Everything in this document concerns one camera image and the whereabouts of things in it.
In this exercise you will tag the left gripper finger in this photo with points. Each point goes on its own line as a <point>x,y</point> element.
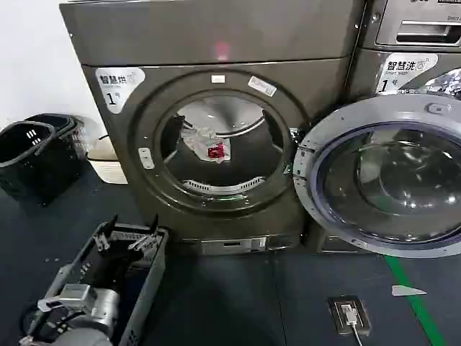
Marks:
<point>103,235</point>
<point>143,240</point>

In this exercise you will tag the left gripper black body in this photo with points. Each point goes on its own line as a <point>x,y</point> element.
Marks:
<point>104,268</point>

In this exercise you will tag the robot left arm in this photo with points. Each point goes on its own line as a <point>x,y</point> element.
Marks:
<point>90,313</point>

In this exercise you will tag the grey plastic laundry basket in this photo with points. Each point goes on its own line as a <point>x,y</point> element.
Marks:
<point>151,274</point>

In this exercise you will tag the white cloth with red print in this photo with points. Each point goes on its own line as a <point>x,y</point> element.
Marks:
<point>205,142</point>

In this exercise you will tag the round glass dryer door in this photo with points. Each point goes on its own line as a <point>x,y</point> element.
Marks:
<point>335,220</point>

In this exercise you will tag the floor socket box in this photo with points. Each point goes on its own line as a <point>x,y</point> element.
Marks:
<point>338,322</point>

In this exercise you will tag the grey dryer with round opening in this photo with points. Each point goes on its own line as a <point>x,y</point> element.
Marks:
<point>230,36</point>

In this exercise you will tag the white floor tape arrow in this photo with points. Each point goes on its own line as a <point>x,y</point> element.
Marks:
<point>405,290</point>

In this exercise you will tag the green floor tape strip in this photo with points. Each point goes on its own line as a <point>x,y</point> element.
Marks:
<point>414,306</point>

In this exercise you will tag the grey washing machine with drawer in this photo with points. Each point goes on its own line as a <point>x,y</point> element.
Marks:
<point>363,68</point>

